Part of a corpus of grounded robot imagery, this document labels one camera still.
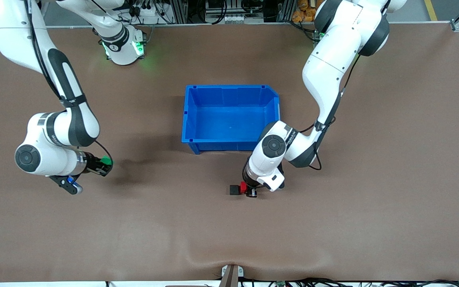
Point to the green cube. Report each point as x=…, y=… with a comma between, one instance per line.
x=106, y=161

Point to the bag of orange snacks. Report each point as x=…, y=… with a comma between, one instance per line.
x=303, y=11

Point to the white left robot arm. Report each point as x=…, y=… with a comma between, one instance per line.
x=329, y=71

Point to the grey metal device box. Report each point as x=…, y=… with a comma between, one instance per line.
x=229, y=16

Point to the red cube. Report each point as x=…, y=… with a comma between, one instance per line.
x=243, y=187

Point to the black cube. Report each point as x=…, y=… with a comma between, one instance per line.
x=234, y=190

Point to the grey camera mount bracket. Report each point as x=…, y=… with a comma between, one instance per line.
x=231, y=275

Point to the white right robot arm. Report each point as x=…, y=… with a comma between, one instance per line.
x=54, y=135

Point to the white power strip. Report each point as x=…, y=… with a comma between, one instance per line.
x=150, y=16

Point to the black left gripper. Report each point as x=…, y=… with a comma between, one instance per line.
x=250, y=184

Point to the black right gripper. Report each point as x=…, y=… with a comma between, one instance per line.
x=92, y=164

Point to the blue plastic storage bin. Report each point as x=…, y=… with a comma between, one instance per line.
x=225, y=119

